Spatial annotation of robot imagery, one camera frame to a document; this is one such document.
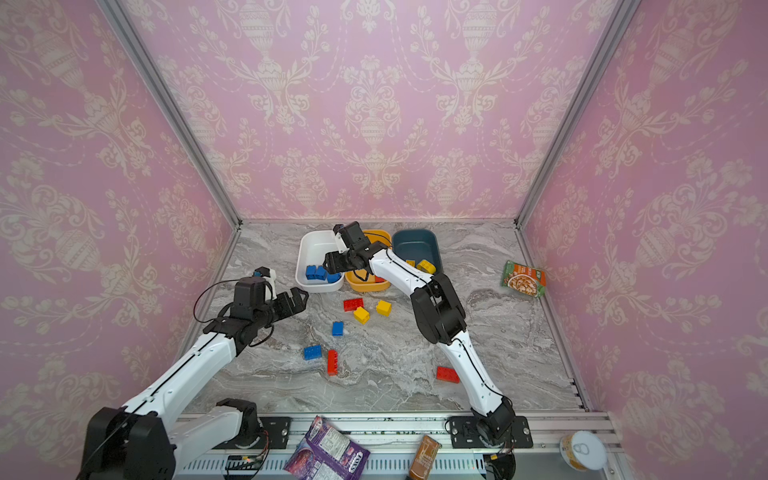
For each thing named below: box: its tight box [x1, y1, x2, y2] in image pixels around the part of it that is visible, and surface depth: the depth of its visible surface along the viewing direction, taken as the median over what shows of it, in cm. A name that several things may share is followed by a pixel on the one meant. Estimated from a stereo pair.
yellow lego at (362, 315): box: [353, 306, 371, 325], surface depth 96 cm
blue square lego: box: [305, 265, 317, 280], surface depth 105 cm
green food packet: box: [502, 260, 547, 298], surface depth 105 cm
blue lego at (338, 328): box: [332, 321, 345, 337], surface depth 94 cm
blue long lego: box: [303, 345, 323, 360], surface depth 89 cm
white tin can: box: [559, 431, 608, 471], surface depth 69 cm
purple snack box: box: [284, 415, 371, 480], surface depth 71 cm
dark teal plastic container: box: [392, 229, 444, 274], surface depth 112 cm
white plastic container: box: [295, 230, 345, 293], surface depth 105 cm
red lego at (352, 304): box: [343, 298, 364, 312], surface depth 98 cm
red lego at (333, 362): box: [327, 349, 339, 376], surface depth 86 cm
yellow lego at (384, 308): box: [376, 300, 393, 317], surface depth 96 cm
